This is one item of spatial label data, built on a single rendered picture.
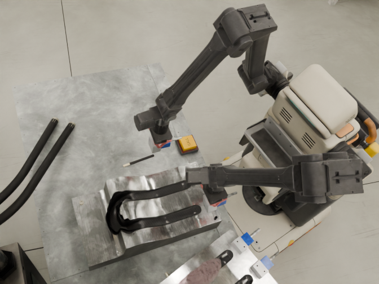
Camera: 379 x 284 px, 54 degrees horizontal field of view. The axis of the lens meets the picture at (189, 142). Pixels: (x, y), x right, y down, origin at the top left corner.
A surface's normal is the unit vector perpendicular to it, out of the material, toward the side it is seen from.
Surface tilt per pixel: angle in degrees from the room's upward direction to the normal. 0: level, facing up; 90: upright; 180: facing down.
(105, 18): 0
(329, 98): 43
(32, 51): 0
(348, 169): 30
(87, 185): 0
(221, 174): 75
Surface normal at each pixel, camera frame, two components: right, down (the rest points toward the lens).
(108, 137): 0.18, -0.52
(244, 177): -0.86, 0.04
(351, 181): 0.07, -0.04
